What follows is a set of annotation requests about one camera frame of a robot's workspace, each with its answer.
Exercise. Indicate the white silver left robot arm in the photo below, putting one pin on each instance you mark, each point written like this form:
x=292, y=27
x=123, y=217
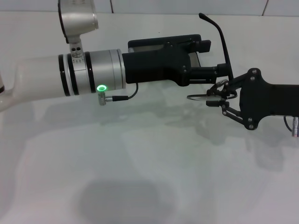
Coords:
x=46, y=77

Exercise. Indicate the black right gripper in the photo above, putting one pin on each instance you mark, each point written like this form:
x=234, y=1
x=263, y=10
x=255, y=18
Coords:
x=268, y=100

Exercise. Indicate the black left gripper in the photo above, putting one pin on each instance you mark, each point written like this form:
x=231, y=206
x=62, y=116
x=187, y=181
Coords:
x=151, y=66

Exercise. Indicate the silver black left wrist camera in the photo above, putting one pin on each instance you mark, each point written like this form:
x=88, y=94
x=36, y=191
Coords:
x=77, y=18

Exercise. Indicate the black thin-framed glasses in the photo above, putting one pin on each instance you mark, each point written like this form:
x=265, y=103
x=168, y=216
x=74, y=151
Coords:
x=224, y=46

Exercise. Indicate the black glasses case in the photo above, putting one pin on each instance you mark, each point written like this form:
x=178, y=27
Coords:
x=149, y=42

